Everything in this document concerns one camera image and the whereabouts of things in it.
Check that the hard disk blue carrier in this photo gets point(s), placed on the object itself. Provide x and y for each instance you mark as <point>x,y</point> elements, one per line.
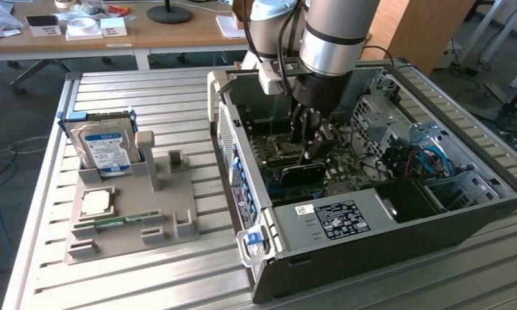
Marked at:
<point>106,148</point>

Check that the green motherboard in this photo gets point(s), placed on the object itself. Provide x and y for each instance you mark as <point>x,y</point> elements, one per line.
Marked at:
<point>350,168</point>

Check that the white box black top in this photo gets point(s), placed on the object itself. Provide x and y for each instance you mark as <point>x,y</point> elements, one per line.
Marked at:
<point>46,30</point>

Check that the red orange small parts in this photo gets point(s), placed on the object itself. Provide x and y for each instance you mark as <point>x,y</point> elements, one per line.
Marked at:
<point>121,10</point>

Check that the flat white box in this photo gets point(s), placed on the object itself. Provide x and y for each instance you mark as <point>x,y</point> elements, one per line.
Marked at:
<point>85,36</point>

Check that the perforated metal disk bay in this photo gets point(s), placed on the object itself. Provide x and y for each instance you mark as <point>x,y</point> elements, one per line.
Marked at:
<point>379,119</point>

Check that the black round lamp base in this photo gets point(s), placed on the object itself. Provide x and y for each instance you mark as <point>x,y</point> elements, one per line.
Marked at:
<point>170,14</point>

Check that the grey power supply unit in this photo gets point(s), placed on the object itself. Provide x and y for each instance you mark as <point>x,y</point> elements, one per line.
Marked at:
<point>327,219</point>

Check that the blue expansion slot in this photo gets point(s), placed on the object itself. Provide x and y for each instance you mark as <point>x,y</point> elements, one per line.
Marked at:
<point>273,188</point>

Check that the white paper label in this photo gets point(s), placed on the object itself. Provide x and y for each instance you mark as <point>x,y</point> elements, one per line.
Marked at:
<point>5,33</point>

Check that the wooden cabinet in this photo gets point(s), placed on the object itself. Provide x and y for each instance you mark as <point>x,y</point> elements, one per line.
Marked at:
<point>414,32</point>

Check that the silver CPU chip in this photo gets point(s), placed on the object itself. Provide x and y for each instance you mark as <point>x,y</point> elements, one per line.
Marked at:
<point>95,203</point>

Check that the small white box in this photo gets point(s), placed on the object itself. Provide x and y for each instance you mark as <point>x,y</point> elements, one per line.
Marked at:
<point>113,27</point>

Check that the white tape roll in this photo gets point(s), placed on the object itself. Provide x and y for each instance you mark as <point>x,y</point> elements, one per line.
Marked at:
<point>82,29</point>

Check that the grey parts rack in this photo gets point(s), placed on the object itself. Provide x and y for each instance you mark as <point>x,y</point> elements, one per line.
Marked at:
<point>134,239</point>

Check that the small beige tape roll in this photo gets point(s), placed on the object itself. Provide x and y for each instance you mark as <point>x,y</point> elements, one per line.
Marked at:
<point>65,3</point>

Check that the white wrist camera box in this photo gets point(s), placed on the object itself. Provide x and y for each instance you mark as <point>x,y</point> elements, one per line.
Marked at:
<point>271,79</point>

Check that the open black PC case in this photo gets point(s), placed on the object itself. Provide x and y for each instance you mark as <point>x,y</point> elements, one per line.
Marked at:
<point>371,258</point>

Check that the white blue case latch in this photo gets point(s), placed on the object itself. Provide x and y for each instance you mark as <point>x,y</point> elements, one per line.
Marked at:
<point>253,245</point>

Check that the CPU socket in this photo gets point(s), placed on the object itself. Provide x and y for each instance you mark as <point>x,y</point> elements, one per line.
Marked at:
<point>285,149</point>

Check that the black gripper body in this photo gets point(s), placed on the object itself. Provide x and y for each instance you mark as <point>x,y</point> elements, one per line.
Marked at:
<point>322,92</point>

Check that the silver chipset heat sink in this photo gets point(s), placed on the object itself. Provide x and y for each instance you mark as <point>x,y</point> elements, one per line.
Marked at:
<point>338,189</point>

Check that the clear plastic bag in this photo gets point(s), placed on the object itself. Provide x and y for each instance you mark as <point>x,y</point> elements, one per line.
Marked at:
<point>1,16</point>

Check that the white paper stack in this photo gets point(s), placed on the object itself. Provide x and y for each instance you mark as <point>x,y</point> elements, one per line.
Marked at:
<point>231,27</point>

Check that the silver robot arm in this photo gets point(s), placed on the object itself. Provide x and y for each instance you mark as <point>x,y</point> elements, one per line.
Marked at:
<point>333,42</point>

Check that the wooden desk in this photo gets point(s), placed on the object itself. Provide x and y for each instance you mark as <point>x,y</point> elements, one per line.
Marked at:
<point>177,35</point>

